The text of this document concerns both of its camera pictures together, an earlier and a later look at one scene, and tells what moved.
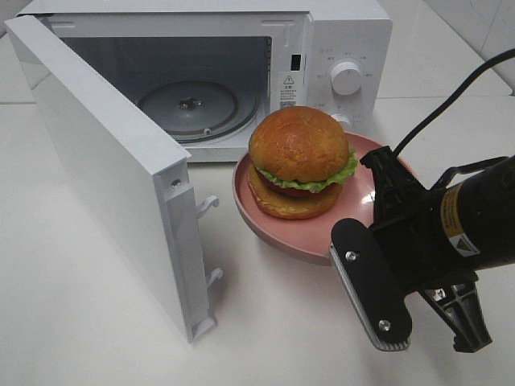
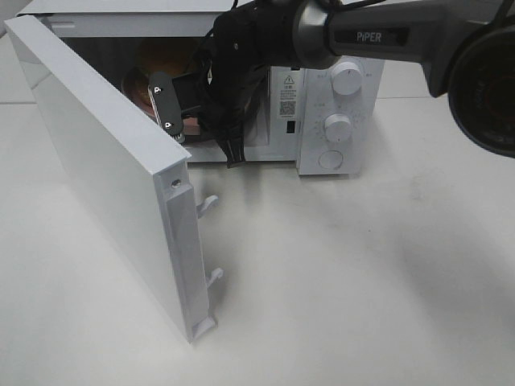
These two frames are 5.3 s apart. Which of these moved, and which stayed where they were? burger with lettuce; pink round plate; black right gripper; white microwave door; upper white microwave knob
Moved: pink round plate; black right gripper; burger with lettuce
Stayed: white microwave door; upper white microwave knob
